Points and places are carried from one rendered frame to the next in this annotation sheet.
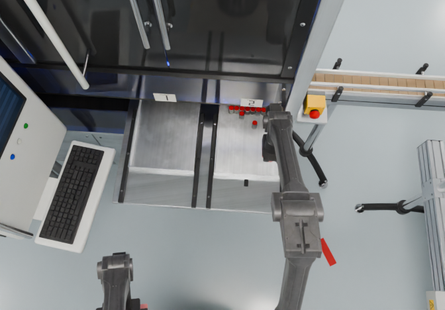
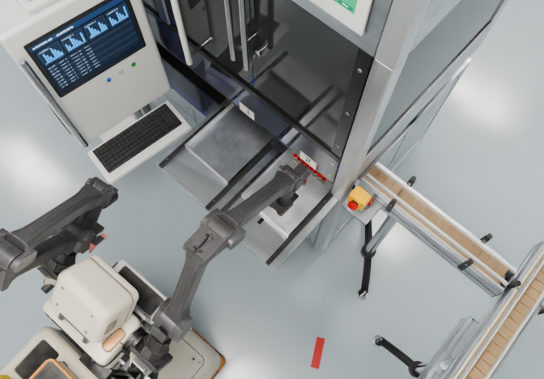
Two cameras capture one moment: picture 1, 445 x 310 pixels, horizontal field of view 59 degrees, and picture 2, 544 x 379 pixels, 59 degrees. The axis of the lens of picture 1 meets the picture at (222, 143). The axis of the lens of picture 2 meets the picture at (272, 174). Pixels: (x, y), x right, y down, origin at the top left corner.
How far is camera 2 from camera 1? 0.63 m
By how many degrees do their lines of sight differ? 14
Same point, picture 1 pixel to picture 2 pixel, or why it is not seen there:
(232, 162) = not seen: hidden behind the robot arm
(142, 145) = (209, 137)
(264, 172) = (281, 223)
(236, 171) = not seen: hidden behind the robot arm
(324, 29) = (362, 128)
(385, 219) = (395, 368)
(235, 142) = not seen: hidden behind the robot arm
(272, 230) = (286, 297)
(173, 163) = (219, 166)
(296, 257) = (189, 253)
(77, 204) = (133, 147)
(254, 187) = (264, 229)
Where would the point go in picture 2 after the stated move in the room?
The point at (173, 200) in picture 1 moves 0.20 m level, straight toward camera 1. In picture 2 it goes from (197, 193) to (185, 238)
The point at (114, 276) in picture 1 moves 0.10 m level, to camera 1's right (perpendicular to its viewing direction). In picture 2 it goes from (90, 191) to (112, 210)
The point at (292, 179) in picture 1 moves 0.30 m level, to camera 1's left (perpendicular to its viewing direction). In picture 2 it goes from (239, 210) to (160, 150)
